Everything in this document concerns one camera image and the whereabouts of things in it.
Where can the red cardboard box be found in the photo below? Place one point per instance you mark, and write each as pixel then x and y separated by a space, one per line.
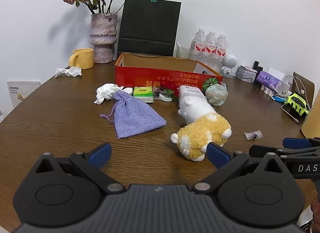
pixel 140 77

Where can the white booklet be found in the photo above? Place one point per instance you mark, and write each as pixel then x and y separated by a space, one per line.
pixel 23 92

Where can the blue and white tube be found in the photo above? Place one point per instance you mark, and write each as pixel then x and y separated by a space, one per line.
pixel 278 98

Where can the green tissue packet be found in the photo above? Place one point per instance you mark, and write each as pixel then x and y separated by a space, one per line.
pixel 143 92

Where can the small black box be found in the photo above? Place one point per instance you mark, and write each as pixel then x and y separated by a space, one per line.
pixel 257 65

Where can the purple tissue pack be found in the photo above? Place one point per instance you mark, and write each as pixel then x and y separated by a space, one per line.
pixel 268 79

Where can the white tissue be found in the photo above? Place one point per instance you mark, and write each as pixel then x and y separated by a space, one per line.
pixel 106 91
pixel 72 71

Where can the small grey container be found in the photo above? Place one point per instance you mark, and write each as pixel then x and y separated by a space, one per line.
pixel 246 74

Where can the yellow and black glove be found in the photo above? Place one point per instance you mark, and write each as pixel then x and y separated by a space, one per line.
pixel 296 102

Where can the white robot figurine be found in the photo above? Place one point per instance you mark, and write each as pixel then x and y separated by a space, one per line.
pixel 229 62

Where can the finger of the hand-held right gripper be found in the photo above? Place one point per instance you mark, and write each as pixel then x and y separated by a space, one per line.
pixel 297 142
pixel 295 152

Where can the white paper sheet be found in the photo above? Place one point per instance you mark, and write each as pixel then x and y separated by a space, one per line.
pixel 276 72

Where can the white charger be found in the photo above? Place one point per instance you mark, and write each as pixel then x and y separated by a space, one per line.
pixel 286 87

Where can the clear water bottle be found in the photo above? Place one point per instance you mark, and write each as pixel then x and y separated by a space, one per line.
pixel 211 46
pixel 199 45
pixel 221 49

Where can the small paper scrap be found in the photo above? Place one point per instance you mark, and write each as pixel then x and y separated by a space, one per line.
pixel 253 134

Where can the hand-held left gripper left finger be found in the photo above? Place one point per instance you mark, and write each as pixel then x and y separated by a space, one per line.
pixel 100 154

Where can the clear plastic bag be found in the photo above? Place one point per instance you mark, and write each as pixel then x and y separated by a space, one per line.
pixel 216 94

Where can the yellow white plush alpaca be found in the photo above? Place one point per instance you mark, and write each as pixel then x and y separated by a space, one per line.
pixel 200 127

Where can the black paper bag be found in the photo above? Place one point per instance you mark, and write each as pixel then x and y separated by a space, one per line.
pixel 150 22

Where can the purple textured vase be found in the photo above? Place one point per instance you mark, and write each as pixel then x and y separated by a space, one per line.
pixel 102 37

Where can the white plastic container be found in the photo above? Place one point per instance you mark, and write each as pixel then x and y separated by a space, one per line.
pixel 191 91

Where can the white toothed plastic piece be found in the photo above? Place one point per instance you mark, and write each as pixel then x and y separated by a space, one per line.
pixel 267 90

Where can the small white packet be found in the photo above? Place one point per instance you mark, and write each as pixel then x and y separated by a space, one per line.
pixel 128 91

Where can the yellow mug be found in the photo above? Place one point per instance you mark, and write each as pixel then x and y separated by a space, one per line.
pixel 83 59

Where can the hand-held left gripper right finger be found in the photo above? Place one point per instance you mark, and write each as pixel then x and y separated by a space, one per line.
pixel 217 154

